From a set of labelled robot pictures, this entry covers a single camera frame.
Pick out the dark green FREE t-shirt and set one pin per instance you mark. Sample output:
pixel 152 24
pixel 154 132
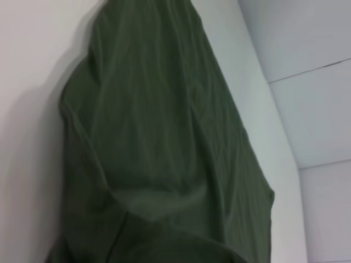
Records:
pixel 153 137

